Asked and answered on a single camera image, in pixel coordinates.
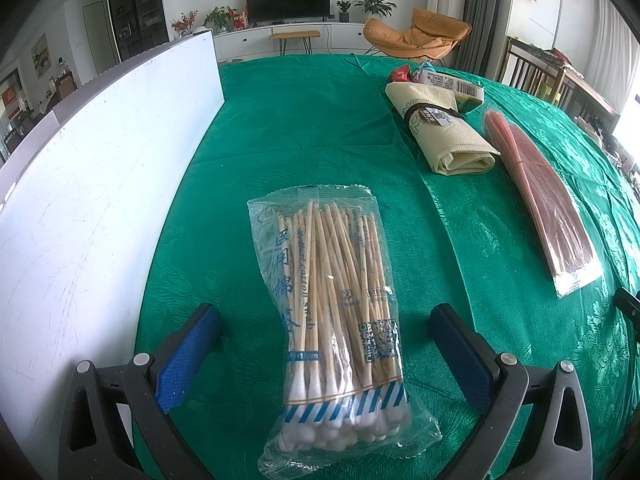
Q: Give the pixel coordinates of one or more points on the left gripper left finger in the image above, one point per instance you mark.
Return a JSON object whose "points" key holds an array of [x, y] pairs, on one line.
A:
{"points": [[94, 443]]}

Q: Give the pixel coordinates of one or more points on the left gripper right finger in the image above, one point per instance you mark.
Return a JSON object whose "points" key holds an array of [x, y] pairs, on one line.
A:
{"points": [[556, 441]]}

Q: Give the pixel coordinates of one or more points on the pink plastic bag bundle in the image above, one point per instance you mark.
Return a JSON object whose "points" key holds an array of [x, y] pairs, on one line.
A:
{"points": [[571, 257]]}

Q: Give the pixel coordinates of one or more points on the cotton swab bag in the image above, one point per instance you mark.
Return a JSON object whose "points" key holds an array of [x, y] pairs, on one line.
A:
{"points": [[322, 253]]}

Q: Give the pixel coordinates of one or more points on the beige cloth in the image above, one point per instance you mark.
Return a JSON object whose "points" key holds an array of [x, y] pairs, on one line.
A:
{"points": [[449, 144]]}

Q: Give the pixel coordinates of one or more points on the red teal packaged item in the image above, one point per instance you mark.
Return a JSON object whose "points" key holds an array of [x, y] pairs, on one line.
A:
{"points": [[468, 96]]}

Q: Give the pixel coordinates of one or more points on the green tablecloth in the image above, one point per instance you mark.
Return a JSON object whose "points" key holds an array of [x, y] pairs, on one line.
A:
{"points": [[464, 240]]}

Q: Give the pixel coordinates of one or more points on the wooden dining chair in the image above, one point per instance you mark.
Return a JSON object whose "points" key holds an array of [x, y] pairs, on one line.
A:
{"points": [[532, 70]]}

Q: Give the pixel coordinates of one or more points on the red flower plant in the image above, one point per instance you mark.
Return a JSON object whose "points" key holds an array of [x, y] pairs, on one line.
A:
{"points": [[185, 24]]}

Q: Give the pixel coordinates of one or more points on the orange lounge chair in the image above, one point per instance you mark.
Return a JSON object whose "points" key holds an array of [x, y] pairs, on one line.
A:
{"points": [[431, 36]]}

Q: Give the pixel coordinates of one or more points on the dark bookshelf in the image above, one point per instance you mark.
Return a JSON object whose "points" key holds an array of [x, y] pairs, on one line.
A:
{"points": [[138, 25]]}

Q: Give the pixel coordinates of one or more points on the wooden bench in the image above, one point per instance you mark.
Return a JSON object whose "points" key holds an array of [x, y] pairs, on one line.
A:
{"points": [[306, 36]]}

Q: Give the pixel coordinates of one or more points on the white tv cabinet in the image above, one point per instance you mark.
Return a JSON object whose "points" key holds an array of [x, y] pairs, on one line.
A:
{"points": [[250, 43]]}

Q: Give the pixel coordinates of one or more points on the grey curtain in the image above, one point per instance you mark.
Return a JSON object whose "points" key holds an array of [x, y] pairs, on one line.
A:
{"points": [[480, 51]]}

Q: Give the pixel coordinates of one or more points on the potted green plant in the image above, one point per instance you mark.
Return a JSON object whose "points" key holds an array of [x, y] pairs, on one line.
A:
{"points": [[375, 8]]}

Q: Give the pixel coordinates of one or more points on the small potted plant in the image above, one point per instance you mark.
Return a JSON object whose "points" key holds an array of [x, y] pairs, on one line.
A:
{"points": [[343, 7]]}

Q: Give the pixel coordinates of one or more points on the black television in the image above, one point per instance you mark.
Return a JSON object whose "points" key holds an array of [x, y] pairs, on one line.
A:
{"points": [[260, 11]]}

